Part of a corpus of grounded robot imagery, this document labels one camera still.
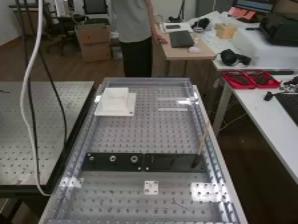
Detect cardboard box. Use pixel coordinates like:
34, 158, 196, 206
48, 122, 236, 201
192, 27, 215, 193
79, 42, 114, 63
75, 23, 112, 46

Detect pale yellow container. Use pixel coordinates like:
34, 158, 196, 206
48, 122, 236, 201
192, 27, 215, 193
215, 23, 237, 39

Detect black office chair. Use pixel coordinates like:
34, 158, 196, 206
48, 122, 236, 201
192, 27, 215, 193
82, 0, 111, 25

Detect person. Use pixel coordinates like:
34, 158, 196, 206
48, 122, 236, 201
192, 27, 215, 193
110, 0, 171, 78

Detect thin stick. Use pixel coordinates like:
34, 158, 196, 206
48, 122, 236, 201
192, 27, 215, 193
191, 119, 213, 169

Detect black headphones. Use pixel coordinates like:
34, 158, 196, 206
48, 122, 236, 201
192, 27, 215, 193
220, 48, 253, 67

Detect white desk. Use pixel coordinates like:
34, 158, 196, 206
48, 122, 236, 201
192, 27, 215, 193
212, 74, 298, 185
188, 11, 298, 73

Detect orange sticky notes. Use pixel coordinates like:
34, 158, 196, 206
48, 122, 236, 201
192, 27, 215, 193
228, 7, 257, 20

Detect clear box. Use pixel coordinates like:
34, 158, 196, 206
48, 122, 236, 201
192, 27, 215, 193
39, 77, 251, 224

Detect black bag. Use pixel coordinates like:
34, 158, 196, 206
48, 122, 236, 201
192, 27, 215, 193
259, 13, 298, 47

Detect small black block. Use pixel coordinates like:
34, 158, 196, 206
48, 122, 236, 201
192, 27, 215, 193
264, 90, 277, 102

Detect black plate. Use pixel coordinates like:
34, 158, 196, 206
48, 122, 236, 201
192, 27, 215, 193
83, 152, 209, 174

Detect small white box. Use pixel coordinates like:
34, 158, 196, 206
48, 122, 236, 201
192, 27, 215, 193
94, 86, 137, 118

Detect small white square plate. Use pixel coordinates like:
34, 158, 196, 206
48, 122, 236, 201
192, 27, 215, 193
143, 180, 160, 195

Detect wooden desk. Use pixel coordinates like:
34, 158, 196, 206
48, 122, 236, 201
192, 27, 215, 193
152, 21, 224, 88

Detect red tray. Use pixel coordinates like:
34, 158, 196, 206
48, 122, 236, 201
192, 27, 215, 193
245, 69, 282, 89
220, 70, 259, 90

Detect black keyboard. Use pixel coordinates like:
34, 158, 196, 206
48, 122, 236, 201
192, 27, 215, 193
275, 92, 298, 127

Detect white cable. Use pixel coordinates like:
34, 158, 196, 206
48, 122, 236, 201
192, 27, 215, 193
19, 0, 55, 197

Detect computer screen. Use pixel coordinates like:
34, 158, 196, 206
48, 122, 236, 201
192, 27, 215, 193
232, 0, 277, 14

